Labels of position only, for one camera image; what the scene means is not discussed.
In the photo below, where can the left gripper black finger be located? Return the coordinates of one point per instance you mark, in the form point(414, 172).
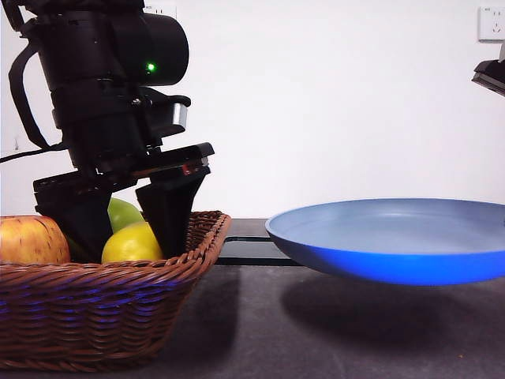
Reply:
point(83, 225)
point(169, 213)

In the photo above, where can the yellow lemon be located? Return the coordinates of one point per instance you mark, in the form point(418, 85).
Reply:
point(126, 245)

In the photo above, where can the blue round plate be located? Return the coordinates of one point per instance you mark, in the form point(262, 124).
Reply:
point(375, 229)

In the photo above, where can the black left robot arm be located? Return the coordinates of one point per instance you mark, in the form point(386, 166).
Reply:
point(158, 39)

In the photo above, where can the brown wicker basket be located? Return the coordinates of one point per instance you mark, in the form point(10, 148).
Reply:
point(98, 308)

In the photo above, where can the green apple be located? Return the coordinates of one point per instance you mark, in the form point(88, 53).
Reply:
point(122, 215)

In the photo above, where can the red yellow apple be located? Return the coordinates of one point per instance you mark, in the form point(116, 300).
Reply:
point(27, 241)

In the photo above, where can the black flat tray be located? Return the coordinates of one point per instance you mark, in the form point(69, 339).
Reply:
point(244, 250)

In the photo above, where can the white wall socket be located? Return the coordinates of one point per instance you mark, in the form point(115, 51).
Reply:
point(167, 10)
point(491, 25)

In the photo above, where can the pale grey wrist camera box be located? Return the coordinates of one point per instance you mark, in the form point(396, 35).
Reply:
point(180, 114)

